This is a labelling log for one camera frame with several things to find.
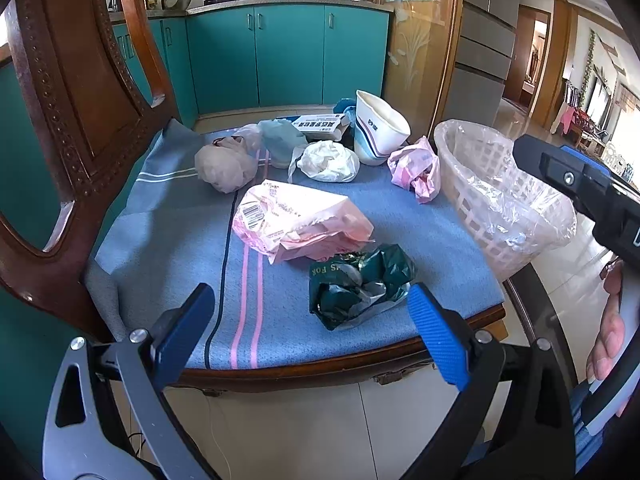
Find dark green foil wrapper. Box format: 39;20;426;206
309;244;416;332

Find pink plastic bag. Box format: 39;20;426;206
232;180;374;264

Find pink white wrapper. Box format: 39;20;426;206
387;136;442;204

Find white bag with red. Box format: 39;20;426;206
194;136;258;194

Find white plastic bag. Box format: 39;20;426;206
288;140;360;183

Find light blue plastic bag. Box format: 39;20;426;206
233;119;308;169

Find white blue printed box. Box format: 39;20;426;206
285;113;350;142

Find teal kitchen cabinets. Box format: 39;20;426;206
0;1;392;461

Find person's right hand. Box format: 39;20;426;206
586;259;625;384

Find blue striped seat cloth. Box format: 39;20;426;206
84;118;507;371

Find white plastic waste basket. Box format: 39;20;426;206
433;118;578;283

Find wooden interior doorway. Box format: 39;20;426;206
502;6;551;114

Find grey refrigerator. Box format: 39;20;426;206
442;0;521;126

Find wood framed glass door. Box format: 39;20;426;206
372;0;463;141

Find carved wooden chair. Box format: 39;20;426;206
0;0;509;396

